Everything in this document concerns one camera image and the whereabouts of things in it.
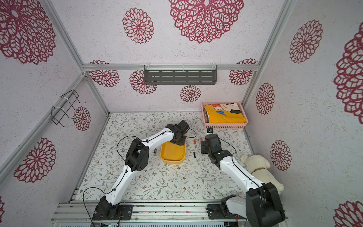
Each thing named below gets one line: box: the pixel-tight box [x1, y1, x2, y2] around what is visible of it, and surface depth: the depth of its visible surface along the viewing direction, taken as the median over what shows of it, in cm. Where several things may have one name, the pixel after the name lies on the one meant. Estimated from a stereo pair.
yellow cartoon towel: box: [204, 102, 247, 123], surface depth 112 cm
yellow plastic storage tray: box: [160, 134, 187, 165], surface depth 96 cm
